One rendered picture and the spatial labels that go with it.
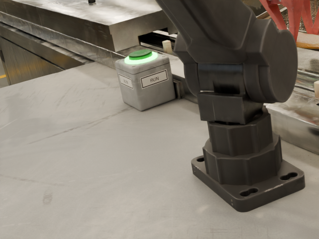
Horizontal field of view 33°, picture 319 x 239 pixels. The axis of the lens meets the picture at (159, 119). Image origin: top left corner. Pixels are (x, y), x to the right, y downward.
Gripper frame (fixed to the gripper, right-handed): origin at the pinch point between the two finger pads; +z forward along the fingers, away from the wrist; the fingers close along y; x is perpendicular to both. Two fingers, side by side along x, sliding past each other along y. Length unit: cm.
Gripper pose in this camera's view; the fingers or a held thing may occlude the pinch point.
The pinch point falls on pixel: (301, 36)
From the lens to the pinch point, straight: 75.7
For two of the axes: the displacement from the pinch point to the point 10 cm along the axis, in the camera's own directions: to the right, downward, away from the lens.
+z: 1.7, 9.1, 3.7
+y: -8.6, 3.3, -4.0
